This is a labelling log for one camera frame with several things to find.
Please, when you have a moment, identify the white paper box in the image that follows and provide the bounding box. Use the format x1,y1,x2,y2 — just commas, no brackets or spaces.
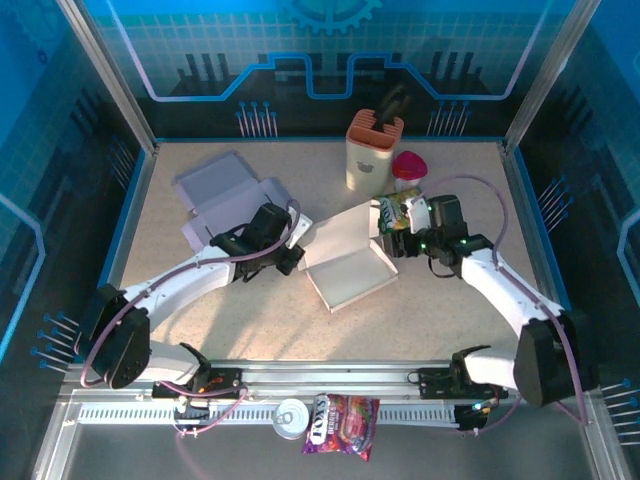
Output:
172,149,299,250
298,199,400,314

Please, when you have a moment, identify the black electronics box with LEDs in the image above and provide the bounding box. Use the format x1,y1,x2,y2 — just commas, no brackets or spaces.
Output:
457,399,494,436

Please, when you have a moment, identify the yellow Foxs candy bag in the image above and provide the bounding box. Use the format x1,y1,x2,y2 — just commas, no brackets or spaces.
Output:
374,187,426,236

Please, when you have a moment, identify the pink lid plastic container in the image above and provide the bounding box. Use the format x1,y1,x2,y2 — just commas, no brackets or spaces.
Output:
391,149,430,192

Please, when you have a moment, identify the cream knife block orange top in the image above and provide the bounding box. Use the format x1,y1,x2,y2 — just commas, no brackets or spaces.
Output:
344,108,406,196

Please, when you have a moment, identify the silver tin can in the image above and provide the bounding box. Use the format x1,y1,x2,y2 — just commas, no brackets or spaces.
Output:
272,398,311,441

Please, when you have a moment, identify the purple Foxs berries candy bag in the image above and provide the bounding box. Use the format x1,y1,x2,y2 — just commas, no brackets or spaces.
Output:
300,393,381,462

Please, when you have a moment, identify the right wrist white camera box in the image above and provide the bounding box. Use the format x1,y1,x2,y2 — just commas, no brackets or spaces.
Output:
405,196,432,234

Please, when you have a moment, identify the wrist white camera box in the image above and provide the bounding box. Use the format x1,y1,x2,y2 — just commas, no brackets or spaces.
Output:
405,196,432,234
287,214,312,249

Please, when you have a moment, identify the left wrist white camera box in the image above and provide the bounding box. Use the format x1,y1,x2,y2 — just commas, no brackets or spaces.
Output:
287,214,312,249

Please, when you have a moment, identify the aluminium frame rail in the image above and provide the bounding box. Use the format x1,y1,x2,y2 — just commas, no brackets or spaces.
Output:
57,358,601,396

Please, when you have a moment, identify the black knife handle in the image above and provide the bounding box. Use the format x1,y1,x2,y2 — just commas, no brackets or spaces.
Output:
372,83,414,135

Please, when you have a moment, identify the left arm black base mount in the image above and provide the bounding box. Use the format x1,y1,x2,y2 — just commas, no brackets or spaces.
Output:
151,367,250,400

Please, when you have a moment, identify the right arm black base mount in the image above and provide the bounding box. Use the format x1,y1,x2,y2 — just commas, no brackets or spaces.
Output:
417,367,509,400

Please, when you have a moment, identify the aluminium frame post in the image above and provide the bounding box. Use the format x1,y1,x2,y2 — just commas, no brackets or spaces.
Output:
54,0,161,156
502,0,601,156

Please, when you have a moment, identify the white slotted cable duct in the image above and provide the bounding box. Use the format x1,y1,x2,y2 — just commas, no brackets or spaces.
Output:
77,402,461,426

